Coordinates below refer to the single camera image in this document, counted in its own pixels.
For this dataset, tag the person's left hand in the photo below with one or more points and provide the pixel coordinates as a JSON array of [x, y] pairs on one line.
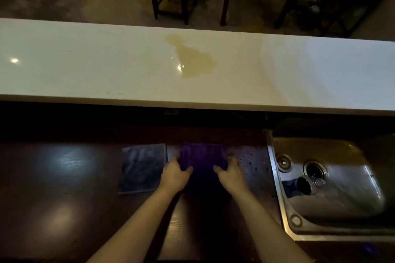
[[174, 176]]

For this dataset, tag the person's right hand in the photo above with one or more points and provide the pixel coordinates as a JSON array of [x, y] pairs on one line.
[[233, 178]]

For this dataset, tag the grey cloth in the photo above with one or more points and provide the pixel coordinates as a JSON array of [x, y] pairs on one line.
[[142, 167]]

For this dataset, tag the purple cloth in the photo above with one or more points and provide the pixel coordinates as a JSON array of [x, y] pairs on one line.
[[202, 155]]

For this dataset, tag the person's right forearm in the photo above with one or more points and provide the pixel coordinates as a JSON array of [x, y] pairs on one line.
[[268, 229]]

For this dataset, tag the person's left forearm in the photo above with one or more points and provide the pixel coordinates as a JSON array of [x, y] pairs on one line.
[[139, 225]]

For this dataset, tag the small round sink plug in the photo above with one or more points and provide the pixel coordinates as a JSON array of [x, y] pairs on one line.
[[284, 162]]

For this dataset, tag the metal cup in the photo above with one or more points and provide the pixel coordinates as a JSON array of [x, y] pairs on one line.
[[304, 185]]

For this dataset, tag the round sink drain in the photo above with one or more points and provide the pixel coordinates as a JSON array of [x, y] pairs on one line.
[[315, 168]]

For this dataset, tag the brown liquid spill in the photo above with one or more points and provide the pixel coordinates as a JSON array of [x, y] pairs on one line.
[[194, 62]]

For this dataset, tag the stainless steel sink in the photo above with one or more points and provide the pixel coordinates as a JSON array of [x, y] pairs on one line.
[[348, 201]]

